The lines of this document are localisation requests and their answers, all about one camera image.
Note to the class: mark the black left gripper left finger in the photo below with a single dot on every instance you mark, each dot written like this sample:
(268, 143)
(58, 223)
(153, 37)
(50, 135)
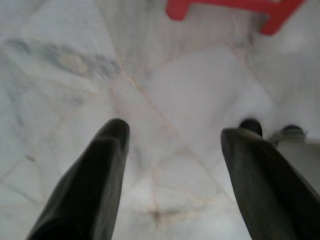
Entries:
(95, 180)

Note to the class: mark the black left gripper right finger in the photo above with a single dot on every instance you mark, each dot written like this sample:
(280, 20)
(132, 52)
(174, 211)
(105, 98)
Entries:
(265, 190)

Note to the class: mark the robot left leg with foot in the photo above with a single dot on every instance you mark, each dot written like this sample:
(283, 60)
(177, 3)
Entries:
(250, 126)

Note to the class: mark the robot right leg with foot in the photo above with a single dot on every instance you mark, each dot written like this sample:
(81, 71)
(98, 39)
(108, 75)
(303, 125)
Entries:
(302, 152)

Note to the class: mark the robot leg with foot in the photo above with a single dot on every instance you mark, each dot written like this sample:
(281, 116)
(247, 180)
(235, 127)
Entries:
(250, 126)
(302, 152)

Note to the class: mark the red plastic stool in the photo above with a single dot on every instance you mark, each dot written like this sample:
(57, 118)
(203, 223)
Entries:
(275, 22)

